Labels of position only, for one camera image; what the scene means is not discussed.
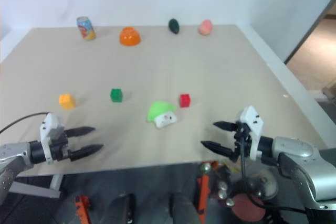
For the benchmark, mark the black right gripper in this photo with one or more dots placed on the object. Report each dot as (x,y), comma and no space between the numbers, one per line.
(241,136)

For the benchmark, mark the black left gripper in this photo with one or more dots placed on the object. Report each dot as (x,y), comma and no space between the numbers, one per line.
(60,146)

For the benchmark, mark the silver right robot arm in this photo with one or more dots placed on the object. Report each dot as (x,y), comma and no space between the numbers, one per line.
(302,161)

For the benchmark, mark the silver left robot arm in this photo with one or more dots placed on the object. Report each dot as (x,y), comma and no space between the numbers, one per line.
(15,153)

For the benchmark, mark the silver metal ball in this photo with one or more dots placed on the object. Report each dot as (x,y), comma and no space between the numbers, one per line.
(230,203)
(223,186)
(206,168)
(222,194)

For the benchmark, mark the yellow cube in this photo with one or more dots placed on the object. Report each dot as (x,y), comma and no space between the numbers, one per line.
(67,101)

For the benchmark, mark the red cube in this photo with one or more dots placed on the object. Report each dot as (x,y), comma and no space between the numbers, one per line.
(185,100)

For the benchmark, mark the green cube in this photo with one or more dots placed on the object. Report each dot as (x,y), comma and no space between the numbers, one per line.
(116,95)

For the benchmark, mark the grey round metal knob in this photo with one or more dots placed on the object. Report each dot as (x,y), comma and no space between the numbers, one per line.
(262,183)

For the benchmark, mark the orange metal bar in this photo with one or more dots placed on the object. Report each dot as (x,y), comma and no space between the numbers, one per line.
(203,195)

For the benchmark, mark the white table leg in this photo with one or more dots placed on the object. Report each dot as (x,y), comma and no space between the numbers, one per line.
(36,188)

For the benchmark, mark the orange black tool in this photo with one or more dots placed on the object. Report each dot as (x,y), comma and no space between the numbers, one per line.
(82,208)

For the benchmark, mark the green white mushroom toy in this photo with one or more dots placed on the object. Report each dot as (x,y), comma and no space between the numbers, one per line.
(158,111)

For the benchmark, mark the red round disc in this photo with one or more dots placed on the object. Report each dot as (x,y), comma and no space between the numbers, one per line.
(246,208)

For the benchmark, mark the pink peach toy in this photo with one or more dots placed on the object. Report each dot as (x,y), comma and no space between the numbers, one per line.
(205,27)

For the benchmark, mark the colourful drink can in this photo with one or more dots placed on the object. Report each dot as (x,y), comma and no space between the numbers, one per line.
(86,28)

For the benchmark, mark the orange plastic bowl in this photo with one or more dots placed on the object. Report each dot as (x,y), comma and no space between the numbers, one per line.
(130,37)

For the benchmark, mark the dark green avocado toy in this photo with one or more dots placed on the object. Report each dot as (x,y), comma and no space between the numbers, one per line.
(174,26)

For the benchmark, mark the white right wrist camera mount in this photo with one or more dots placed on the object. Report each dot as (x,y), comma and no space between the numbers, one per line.
(253,124)

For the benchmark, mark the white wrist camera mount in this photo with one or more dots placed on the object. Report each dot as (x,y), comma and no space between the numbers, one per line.
(253,124)
(47,125)

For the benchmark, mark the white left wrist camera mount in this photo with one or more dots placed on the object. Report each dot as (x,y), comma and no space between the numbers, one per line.
(47,125)

